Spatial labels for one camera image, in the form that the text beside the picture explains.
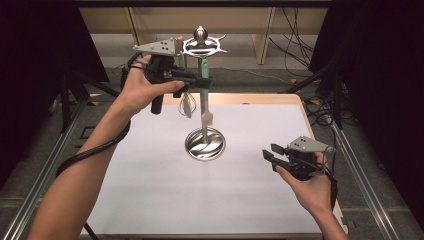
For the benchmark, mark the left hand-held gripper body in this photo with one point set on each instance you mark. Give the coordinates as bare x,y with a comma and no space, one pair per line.
160,68

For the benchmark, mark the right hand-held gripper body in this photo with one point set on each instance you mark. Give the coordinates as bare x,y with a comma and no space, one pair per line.
305,165

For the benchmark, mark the mint and cream slotted turner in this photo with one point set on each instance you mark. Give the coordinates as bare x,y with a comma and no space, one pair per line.
205,68

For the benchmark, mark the mint and cream spatula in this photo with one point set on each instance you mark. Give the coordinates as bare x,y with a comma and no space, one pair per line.
188,108

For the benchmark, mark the stainless steel utensil stand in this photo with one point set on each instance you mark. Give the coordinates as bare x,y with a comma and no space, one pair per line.
205,146

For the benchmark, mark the person's right hand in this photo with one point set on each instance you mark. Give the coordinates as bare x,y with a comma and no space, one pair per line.
313,193

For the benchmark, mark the person's left hand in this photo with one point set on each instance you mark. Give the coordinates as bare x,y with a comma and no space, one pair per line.
136,90

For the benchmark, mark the black metal stand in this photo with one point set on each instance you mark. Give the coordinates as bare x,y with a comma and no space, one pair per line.
65,100
338,100

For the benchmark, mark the white paper sheet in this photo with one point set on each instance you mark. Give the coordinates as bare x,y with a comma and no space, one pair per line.
166,186

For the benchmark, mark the black curtain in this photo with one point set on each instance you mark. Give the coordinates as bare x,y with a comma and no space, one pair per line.
383,66
33,50

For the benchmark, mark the wooden furniture frame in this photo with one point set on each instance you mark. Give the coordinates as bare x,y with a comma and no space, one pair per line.
261,43

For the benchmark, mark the aluminium floor rail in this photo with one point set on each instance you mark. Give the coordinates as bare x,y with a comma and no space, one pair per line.
38,186
371,200

